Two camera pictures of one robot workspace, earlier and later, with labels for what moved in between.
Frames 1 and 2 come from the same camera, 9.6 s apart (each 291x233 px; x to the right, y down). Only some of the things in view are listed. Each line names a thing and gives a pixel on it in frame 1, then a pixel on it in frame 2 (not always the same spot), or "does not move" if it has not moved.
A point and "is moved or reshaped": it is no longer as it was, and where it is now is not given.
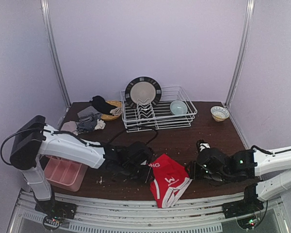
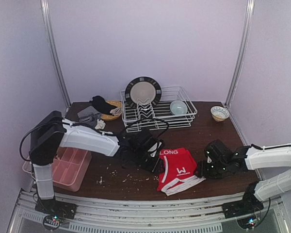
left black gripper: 140,173 -> 150,162
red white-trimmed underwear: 169,181 is moved or reshaped
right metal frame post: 250,11 does not move
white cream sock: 116,111 does not move
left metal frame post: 53,53 does not move
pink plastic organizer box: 68,174 does not move
